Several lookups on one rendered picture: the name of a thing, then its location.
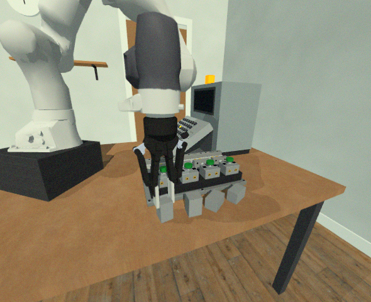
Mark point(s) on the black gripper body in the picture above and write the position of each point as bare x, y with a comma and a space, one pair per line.
156, 131

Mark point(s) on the grey control cabinet with keypad desk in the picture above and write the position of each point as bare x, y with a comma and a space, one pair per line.
223, 116

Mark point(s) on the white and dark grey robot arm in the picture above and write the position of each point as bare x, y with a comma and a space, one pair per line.
160, 68

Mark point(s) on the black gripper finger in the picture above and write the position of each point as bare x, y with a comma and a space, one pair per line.
174, 172
153, 181

